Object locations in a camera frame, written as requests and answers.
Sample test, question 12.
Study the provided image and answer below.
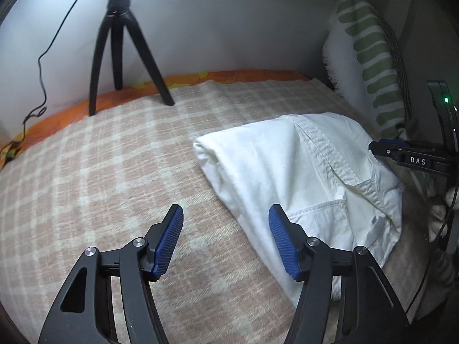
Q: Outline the right hand in grey glove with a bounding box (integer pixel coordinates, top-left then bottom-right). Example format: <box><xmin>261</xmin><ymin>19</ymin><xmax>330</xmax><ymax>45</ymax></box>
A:
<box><xmin>429</xmin><ymin>187</ymin><xmax>458</xmax><ymax>242</ymax></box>

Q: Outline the checked beige bed blanket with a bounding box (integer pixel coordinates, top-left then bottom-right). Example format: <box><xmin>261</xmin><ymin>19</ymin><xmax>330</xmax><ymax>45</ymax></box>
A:
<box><xmin>0</xmin><ymin>78</ymin><xmax>431</xmax><ymax>344</ymax></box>

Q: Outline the black ring light cable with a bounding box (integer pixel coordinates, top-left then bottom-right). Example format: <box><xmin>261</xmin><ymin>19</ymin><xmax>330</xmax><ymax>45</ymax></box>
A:
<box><xmin>0</xmin><ymin>0</ymin><xmax>100</xmax><ymax>152</ymax></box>

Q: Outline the white long-sleeve shirt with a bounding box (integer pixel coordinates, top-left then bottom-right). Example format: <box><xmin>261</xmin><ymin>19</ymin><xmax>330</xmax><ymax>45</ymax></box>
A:
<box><xmin>193</xmin><ymin>113</ymin><xmax>403</xmax><ymax>303</ymax></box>

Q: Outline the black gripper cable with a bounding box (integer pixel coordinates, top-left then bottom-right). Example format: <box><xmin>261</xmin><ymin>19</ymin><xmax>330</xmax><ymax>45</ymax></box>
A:
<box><xmin>404</xmin><ymin>185</ymin><xmax>459</xmax><ymax>312</ymax></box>

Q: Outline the green patterned white pillow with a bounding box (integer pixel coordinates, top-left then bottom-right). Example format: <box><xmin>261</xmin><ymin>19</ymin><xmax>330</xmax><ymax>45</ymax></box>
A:
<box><xmin>323</xmin><ymin>0</ymin><xmax>411</xmax><ymax>140</ymax></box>

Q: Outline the black mini tripod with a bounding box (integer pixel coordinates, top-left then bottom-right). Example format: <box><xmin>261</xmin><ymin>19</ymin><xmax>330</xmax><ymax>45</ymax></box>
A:
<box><xmin>89</xmin><ymin>0</ymin><xmax>175</xmax><ymax>116</ymax></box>

